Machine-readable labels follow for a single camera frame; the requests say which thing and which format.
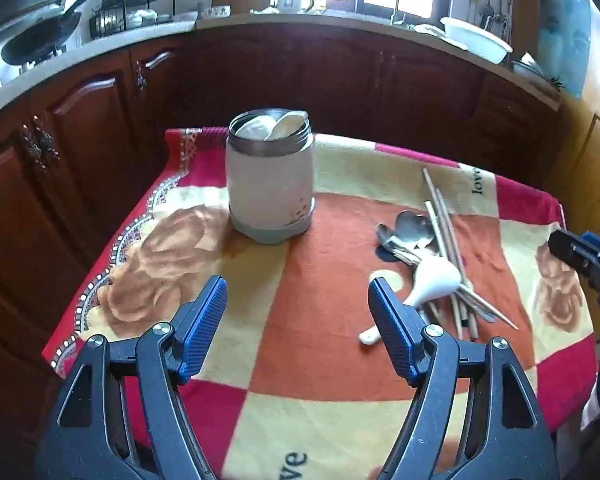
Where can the white utensil jar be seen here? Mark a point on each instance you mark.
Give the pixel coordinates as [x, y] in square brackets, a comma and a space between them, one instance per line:
[270, 185]

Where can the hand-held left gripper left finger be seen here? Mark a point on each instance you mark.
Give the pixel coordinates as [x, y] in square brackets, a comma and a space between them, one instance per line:
[205, 330]

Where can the white dishcloth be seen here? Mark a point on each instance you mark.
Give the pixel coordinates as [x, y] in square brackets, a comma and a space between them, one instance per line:
[427, 29]

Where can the white plastic basin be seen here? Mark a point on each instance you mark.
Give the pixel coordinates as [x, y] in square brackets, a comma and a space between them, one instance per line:
[475, 40]

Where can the patterned ceramic bowl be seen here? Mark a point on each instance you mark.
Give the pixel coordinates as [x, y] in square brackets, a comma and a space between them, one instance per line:
[216, 11]

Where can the small white rag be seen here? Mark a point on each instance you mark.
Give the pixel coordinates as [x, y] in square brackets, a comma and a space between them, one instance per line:
[265, 10]

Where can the stone kitchen countertop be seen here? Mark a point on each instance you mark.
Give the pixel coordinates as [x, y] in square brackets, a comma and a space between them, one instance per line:
[330, 19]

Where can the brown wooden kitchen cabinets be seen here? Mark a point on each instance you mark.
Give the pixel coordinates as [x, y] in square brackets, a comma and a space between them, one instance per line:
[330, 75]

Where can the wall rail with hanging utensils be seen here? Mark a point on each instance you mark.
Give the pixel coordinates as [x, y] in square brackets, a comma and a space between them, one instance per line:
[485, 10]

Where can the cream chopstick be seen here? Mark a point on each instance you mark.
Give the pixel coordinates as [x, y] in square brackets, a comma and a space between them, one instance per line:
[500, 317]
[437, 245]

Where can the gas stove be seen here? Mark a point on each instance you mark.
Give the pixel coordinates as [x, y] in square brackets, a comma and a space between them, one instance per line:
[45, 60]

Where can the small metal spoon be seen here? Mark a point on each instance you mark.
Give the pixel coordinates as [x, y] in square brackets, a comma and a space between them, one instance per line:
[389, 237]

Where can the printed blanket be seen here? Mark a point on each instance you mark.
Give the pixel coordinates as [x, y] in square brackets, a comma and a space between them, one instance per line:
[305, 285]

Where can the pale blue panel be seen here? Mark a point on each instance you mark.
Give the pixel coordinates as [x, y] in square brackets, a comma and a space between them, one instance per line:
[562, 35]

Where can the black dish rack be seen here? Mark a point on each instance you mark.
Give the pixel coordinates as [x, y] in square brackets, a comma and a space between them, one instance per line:
[130, 10]

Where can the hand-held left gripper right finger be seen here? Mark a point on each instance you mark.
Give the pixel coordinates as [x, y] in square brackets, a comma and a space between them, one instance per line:
[392, 335]

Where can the black wok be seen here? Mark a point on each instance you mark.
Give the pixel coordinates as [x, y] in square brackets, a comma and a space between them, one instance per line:
[35, 35]

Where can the metal bowl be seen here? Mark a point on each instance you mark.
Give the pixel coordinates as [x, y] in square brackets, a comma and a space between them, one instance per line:
[527, 70]

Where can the white ceramic spoon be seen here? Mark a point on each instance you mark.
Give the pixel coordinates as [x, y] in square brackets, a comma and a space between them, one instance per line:
[287, 124]
[432, 275]
[252, 129]

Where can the large metal spoon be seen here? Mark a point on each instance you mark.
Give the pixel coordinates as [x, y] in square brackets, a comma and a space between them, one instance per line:
[414, 227]

